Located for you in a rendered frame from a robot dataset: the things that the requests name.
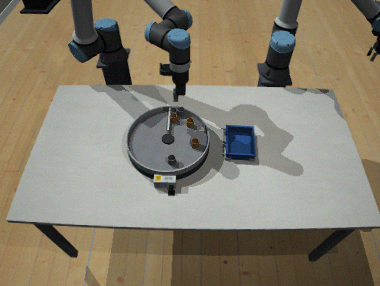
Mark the grey turntable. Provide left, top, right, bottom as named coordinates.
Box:
left=126, top=105, right=211, bottom=180

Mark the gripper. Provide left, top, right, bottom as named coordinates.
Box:
left=171, top=70, right=190, bottom=103
left=366, top=32, right=380, bottom=62

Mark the black box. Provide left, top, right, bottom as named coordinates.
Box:
left=19, top=0, right=62, bottom=15

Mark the blue crate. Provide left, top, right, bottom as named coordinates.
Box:
left=225, top=124, right=258, bottom=161

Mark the white control box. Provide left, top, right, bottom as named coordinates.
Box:
left=153, top=173, right=177, bottom=197

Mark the white table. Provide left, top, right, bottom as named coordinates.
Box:
left=5, top=84, right=380, bottom=263

